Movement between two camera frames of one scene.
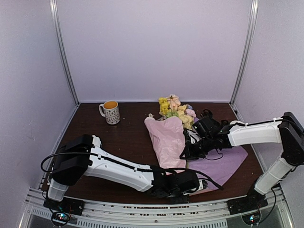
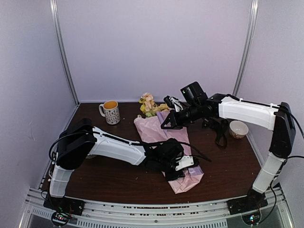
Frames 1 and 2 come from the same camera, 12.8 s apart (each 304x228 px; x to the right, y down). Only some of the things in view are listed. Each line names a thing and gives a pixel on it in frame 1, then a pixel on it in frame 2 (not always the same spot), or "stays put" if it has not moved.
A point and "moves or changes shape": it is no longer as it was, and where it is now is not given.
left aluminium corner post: (53, 4) stays put
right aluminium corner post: (243, 67) stays put
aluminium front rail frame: (213, 213) stays put
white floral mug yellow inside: (111, 112) stays put
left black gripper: (176, 201) → (169, 177)
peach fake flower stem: (174, 102) moves or changes shape
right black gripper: (189, 153) → (172, 117)
